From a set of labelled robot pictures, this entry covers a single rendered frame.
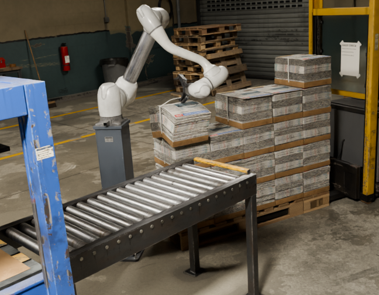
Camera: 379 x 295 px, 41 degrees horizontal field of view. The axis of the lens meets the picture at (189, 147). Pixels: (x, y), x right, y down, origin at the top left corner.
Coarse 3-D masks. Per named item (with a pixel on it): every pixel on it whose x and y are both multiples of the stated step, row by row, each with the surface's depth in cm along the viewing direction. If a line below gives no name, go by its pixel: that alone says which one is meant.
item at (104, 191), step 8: (184, 160) 320; (192, 160) 320; (168, 168) 307; (144, 176) 295; (120, 184) 284; (96, 192) 274; (104, 192) 274; (72, 200) 265; (80, 200) 264; (64, 208) 257; (32, 216) 247; (8, 224) 240; (16, 224) 239; (0, 232) 233; (8, 240) 237; (16, 248) 241
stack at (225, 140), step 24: (288, 120) 395; (168, 144) 357; (192, 144) 356; (216, 144) 367; (240, 144) 377; (264, 144) 387; (216, 168) 370; (264, 168) 391; (288, 168) 404; (264, 192) 397; (288, 192) 410; (216, 216) 379; (240, 216) 392; (288, 216) 415; (216, 240) 385
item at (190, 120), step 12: (168, 108) 344; (180, 108) 345; (192, 108) 346; (204, 108) 348; (168, 120) 340; (180, 120) 335; (192, 120) 340; (204, 120) 346; (168, 132) 343; (180, 132) 340; (192, 132) 346; (204, 132) 351
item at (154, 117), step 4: (164, 104) 365; (152, 108) 361; (156, 108) 355; (152, 112) 362; (156, 112) 356; (152, 116) 363; (156, 116) 357; (152, 120) 364; (156, 120) 358; (152, 124) 364; (156, 124) 359; (152, 128) 366; (156, 128) 359
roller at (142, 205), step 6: (108, 192) 274; (114, 192) 273; (114, 198) 269; (120, 198) 266; (126, 198) 263; (132, 198) 262; (132, 204) 259; (138, 204) 256; (144, 204) 254; (150, 204) 253; (150, 210) 249; (156, 210) 247; (162, 210) 245
